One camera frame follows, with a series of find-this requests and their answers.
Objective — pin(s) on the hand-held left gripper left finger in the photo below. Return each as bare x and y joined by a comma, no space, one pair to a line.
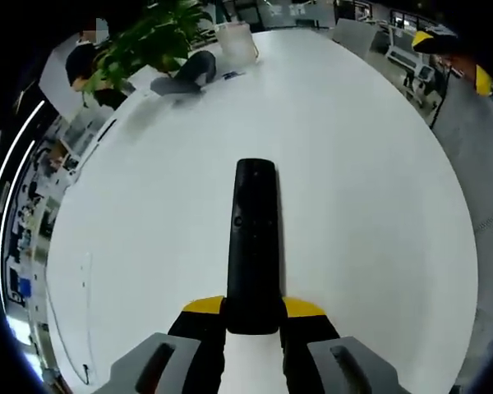
197,349

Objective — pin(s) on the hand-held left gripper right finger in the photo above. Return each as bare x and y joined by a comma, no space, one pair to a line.
308,340

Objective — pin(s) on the black remote control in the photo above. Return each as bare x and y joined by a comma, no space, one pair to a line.
252,254

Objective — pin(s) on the white office chair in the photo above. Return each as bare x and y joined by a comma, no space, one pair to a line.
411,61

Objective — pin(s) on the blue box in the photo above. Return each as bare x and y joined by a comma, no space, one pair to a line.
24,285

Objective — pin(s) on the white translucent container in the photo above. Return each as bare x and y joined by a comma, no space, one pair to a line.
236,41

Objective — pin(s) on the small blue item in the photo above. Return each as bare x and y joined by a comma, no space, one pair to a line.
233,75

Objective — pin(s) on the ceiling light strip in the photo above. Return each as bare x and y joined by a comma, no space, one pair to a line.
8,164
12,213

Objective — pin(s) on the green potted plant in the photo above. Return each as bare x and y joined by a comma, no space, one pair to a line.
148,37

